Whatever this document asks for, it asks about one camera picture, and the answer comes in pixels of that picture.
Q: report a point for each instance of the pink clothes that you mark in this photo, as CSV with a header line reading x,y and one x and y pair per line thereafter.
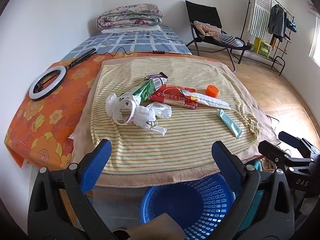
x,y
207,28

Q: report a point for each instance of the blue checked bed sheet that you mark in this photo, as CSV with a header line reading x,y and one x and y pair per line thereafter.
x,y
140,42

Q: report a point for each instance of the white plastic bag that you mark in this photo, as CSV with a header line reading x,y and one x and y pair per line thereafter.
x,y
147,117

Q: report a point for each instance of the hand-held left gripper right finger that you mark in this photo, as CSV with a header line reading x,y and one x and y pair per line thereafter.
x,y
226,165

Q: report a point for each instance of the grey striped garment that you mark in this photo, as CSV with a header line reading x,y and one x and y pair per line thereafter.
x,y
232,40

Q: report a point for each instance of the teal container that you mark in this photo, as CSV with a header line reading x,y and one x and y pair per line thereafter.
x,y
250,212

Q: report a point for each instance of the orange plastic cap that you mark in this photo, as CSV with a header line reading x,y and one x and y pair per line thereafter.
x,y
212,91

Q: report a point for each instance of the black inline remote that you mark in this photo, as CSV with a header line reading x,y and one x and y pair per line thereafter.
x,y
158,52

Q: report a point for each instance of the brown chocolate bar wrapper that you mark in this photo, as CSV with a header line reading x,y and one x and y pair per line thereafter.
x,y
156,75

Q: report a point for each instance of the black clothes rack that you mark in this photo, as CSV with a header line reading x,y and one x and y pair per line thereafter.
x,y
277,60

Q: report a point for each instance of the brown cardboard piece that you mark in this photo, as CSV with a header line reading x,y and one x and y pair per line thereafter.
x,y
160,227

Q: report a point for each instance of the red cardboard box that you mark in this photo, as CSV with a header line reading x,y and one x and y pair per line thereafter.
x,y
172,97

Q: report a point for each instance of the green drink carton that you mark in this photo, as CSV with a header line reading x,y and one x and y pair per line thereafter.
x,y
143,88

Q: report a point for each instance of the dark grey jacket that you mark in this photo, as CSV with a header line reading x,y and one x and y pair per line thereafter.
x,y
276,22

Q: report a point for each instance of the white wristband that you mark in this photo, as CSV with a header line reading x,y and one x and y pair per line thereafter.
x,y
117,118

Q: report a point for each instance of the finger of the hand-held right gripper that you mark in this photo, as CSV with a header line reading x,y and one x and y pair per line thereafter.
x,y
271,151
290,138

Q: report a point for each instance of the teal garment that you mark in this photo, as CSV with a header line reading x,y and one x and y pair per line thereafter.
x,y
292,26

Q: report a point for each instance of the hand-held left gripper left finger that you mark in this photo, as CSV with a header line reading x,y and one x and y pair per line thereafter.
x,y
96,162

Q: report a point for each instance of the blue plastic basket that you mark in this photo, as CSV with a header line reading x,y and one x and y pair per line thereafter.
x,y
180,200

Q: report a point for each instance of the beige towel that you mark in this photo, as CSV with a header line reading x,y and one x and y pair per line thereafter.
x,y
162,178

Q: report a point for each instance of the green striped hanging towel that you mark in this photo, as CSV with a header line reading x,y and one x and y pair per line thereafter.
x,y
260,12

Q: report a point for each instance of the yellow crate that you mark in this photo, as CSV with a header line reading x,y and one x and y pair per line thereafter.
x,y
262,47

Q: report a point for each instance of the black lounge chair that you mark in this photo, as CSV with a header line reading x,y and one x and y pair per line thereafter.
x,y
205,11

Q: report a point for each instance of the teal tube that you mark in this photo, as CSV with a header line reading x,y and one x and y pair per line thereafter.
x,y
230,123

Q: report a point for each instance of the folded floral quilt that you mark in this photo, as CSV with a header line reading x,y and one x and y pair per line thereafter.
x,y
130,17

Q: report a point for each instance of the orange floral blanket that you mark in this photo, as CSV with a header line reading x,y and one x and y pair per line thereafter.
x,y
50,120

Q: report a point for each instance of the yellow striped towel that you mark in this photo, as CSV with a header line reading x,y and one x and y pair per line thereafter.
x,y
180,147

